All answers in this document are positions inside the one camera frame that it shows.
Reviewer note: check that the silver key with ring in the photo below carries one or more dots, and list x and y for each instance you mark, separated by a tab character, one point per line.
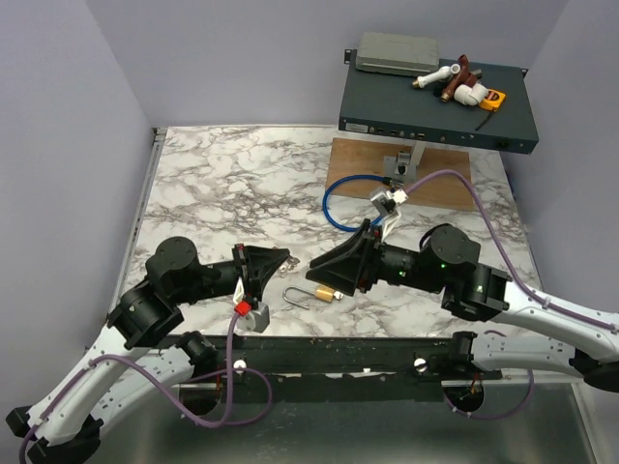
289	265

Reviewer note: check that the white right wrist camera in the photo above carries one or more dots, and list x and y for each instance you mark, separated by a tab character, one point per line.
388	203

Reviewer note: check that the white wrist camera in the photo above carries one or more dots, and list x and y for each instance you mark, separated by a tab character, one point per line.
254	315
388	203

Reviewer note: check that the white pipe with brass end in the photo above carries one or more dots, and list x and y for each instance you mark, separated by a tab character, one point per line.
445	73

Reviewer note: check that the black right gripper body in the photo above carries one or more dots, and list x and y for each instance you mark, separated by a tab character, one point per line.
371	262

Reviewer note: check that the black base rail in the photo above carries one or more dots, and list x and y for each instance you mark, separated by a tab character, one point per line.
347	369

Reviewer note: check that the white pipe elbow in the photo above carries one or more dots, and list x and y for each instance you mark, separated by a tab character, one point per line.
470	95

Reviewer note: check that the blue rack network switch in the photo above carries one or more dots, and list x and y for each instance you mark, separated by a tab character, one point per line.
388	105

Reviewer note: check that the grey plastic case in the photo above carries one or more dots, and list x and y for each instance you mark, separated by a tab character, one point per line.
397	54

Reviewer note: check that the brown pipe fitting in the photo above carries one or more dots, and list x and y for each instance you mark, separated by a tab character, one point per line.
460	75

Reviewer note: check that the grey metal socket bracket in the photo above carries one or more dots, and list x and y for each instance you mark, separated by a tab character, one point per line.
400	169

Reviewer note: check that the wooden board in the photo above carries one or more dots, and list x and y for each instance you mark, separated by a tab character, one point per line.
359	157

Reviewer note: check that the brass padlock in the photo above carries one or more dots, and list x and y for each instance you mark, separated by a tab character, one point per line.
320	293

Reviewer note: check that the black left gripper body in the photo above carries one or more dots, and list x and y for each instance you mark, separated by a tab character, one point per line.
244	270

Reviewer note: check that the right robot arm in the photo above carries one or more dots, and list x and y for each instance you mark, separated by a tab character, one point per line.
565	337

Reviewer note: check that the yellow tape measure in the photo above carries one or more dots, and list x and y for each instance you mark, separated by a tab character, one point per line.
493	100

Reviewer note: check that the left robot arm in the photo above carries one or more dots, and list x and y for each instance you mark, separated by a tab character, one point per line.
114	376

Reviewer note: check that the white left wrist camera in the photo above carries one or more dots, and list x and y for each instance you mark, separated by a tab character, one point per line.
254	315

